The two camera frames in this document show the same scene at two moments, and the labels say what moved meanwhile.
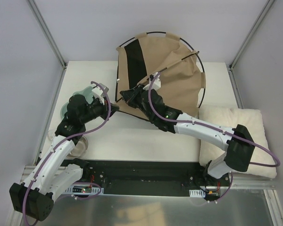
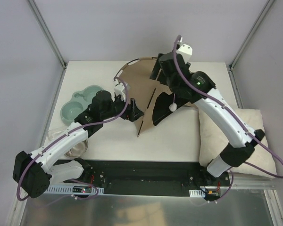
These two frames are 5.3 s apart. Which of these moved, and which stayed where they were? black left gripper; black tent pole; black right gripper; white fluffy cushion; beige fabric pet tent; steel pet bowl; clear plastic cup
Moved: black right gripper; black tent pole; black left gripper; beige fabric pet tent
Stayed: white fluffy cushion; clear plastic cup; steel pet bowl
